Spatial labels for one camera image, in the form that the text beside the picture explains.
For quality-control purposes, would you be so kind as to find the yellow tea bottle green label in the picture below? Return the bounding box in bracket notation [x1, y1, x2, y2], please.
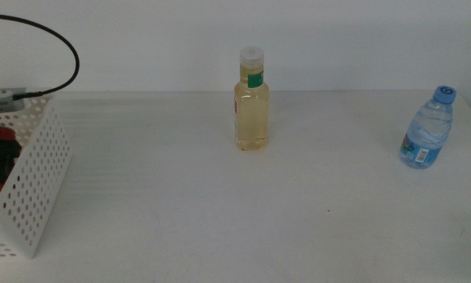
[234, 46, 270, 152]

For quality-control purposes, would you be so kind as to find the clear water bottle blue cap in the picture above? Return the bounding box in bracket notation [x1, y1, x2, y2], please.
[399, 85, 458, 170]

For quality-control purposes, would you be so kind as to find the white perforated plastic basket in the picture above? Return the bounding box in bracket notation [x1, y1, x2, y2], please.
[0, 92, 72, 260]

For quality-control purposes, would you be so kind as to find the black braided camera cable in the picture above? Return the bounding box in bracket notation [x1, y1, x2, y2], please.
[0, 13, 81, 100]

